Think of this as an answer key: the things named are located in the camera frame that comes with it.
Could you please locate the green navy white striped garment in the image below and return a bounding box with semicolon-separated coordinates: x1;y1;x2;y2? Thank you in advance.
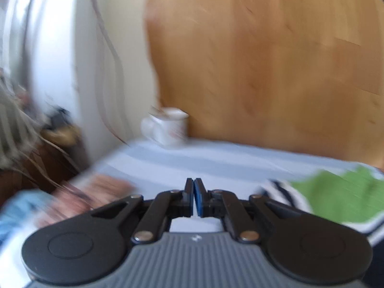
255;166;384;246

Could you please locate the thin dark wall cable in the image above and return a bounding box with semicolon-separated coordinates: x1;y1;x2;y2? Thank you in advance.
90;0;134;146

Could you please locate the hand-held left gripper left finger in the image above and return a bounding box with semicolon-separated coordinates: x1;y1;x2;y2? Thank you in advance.
90;178;193;244

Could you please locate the white mug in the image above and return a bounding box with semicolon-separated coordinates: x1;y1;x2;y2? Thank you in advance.
140;107;190;149

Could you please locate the white drying rack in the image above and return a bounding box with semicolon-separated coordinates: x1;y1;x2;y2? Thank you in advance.
0;69;78;192

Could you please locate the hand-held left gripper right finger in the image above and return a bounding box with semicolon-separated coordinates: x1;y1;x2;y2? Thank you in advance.
194;178;302;243

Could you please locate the white curtain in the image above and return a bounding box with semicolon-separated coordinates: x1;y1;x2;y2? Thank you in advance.
0;0;90;117

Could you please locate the black power adapter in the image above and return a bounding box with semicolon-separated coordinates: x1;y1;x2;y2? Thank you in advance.
45;106;81;146

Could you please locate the light blue cloth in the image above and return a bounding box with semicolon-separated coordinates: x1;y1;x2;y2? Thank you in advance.
0;191;56;246

